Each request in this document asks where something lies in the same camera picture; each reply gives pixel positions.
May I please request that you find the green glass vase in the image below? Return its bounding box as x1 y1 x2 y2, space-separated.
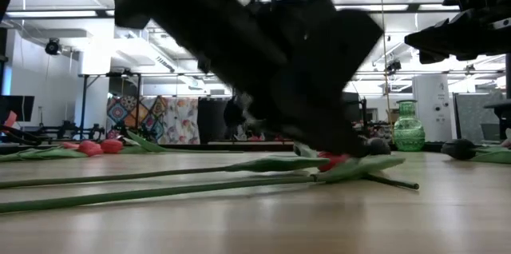
392 99 426 153

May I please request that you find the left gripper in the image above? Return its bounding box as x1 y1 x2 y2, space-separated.
207 0 384 157

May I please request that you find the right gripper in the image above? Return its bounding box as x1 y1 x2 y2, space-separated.
405 8 511 65

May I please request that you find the grey partition panel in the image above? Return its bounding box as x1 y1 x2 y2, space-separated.
454 92 506 143

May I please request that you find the colourful patchwork quilt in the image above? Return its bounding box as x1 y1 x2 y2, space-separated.
105 94 168 145

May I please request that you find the white LED light bar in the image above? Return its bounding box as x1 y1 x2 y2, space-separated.
6 3 456 18

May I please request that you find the background robot rig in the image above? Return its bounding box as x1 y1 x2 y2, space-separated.
0 120 107 145

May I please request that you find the black computer monitor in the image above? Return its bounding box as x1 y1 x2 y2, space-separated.
0 94 35 123
343 92 367 124

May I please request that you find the black partition panel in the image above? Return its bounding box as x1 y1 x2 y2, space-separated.
197 97 233 143

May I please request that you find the black artificial tulip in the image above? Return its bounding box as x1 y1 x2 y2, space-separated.
0 137 405 214

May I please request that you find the black ceiling spotlight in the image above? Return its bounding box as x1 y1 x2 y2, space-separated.
44 37 63 56

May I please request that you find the white cylindrical pillar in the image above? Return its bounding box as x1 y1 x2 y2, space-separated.
412 73 456 143

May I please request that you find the floral print cloth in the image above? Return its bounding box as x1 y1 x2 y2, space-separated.
159 97 200 145

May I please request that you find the background black metal frame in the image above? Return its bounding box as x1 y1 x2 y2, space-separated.
77 70 143 141

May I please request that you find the red artificial tulip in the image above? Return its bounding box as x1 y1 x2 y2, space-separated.
99 130 244 155
0 150 352 190
0 140 104 163

